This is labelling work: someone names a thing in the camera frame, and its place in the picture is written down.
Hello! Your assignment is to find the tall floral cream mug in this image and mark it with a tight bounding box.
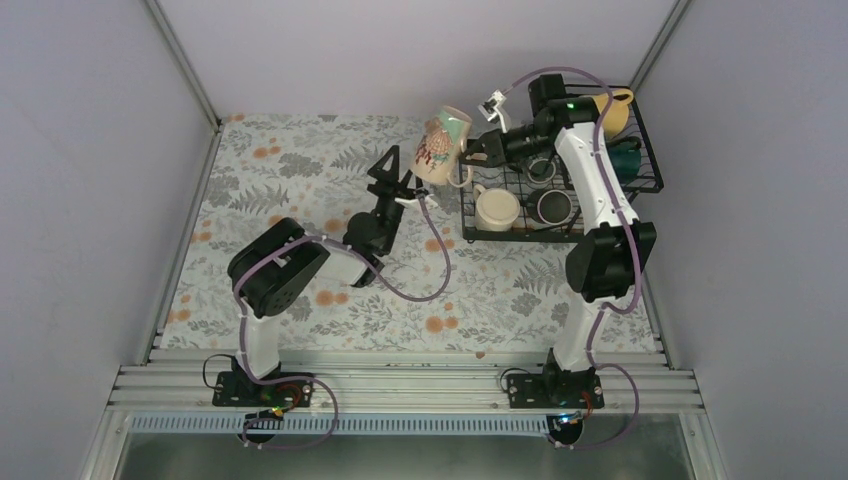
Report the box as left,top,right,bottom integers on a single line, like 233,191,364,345
410,105,473,188

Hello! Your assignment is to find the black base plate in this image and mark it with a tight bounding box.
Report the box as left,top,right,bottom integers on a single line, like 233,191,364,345
211,371,315,414
503,370,605,410

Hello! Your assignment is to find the yellow mug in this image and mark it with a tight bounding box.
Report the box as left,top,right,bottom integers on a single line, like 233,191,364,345
602,89,634,139

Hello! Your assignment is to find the matte black mug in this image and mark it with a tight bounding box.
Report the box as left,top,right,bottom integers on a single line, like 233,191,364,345
526,189,572,225

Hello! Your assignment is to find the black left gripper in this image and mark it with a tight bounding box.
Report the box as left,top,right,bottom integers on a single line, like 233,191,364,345
368,147,423,255

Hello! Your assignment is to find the floral patterned table mat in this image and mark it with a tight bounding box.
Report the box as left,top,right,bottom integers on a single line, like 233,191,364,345
164,113,657,354

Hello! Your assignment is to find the short cream mug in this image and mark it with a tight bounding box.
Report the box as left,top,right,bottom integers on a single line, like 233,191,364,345
473,184,521,232

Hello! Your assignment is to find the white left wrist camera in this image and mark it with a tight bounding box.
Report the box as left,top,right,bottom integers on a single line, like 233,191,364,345
394,189,439,212

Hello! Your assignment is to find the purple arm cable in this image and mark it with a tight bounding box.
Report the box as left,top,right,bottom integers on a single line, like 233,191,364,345
503,66,645,453
231,195,453,452

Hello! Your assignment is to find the aluminium rail frame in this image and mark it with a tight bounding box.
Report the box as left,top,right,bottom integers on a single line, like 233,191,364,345
82,349,725,479

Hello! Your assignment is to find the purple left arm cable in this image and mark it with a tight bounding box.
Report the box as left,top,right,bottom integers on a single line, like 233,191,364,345
231,195,453,452

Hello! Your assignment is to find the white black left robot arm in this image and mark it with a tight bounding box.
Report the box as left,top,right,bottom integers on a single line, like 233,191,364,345
227,145,422,405

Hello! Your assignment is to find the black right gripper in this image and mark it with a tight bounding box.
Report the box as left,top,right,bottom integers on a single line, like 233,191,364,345
459,123,552,168

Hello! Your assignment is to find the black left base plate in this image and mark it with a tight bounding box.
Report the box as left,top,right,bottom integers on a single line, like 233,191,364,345
211,371,315,414

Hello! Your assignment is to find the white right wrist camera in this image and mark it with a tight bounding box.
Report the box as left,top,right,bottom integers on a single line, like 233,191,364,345
478,90,512,133

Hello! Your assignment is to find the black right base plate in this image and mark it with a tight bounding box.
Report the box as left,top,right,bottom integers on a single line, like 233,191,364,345
503,370,605,410

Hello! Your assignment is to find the dark grey mug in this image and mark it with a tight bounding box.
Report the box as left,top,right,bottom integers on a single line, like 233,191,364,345
523,158,558,185

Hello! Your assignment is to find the teal green mug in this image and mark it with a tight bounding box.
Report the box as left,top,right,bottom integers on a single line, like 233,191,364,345
607,136,642,184

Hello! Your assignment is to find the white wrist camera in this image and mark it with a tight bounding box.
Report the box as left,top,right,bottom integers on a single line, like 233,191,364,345
394,189,439,212
478,90,512,133

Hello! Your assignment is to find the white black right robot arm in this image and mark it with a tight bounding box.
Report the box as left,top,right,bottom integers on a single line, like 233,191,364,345
459,67,657,409

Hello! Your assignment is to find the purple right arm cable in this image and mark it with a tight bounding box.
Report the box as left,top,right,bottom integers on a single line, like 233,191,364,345
503,66,645,453

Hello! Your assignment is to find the black wire dish rack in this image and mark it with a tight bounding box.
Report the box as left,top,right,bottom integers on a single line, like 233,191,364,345
459,75,663,243

